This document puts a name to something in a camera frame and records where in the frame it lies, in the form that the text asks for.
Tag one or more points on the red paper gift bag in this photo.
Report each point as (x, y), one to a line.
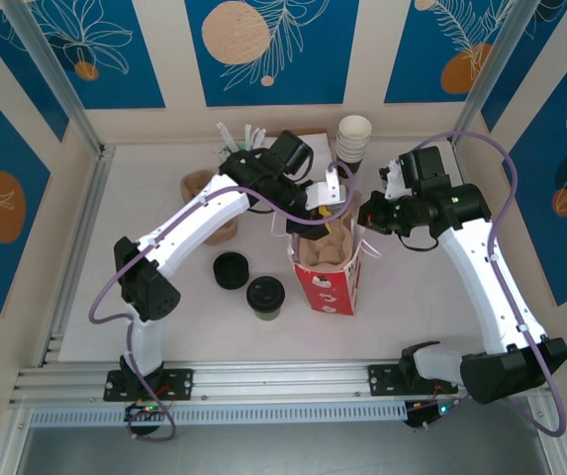
(327, 292)

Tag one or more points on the black plastic cup lid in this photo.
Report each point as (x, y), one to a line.
(265, 293)

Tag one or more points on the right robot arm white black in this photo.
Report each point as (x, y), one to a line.
(491, 287)

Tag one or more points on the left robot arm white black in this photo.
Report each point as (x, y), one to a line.
(189, 222)

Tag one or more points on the stack of black cup lids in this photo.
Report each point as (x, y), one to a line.
(232, 269)

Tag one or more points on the grey metal shelf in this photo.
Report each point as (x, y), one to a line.
(283, 452)

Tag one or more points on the aluminium frame post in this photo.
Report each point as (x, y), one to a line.
(491, 69)
(55, 74)

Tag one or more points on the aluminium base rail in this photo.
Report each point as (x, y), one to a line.
(283, 378)

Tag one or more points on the aluminium lower frame bar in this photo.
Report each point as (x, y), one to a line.
(8, 445)
(557, 457)

